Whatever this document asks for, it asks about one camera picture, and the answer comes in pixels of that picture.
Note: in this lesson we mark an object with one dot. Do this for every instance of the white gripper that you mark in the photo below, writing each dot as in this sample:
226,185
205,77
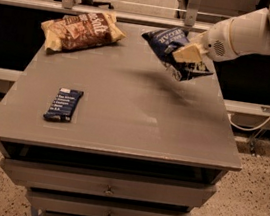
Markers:
215,41

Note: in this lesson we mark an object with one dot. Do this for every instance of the blue chip bag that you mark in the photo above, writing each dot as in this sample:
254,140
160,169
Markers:
164,43

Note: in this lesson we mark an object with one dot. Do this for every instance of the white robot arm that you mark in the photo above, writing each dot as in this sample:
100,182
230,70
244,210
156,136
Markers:
250,34

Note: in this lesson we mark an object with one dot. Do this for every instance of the brown chip bag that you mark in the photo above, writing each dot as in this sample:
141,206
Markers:
81,32

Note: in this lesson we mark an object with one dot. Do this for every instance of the blue rxbar blueberry bar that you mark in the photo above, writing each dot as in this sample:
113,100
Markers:
63,106

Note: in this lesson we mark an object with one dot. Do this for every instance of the grey drawer cabinet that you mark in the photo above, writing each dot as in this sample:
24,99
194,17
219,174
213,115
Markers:
139,143

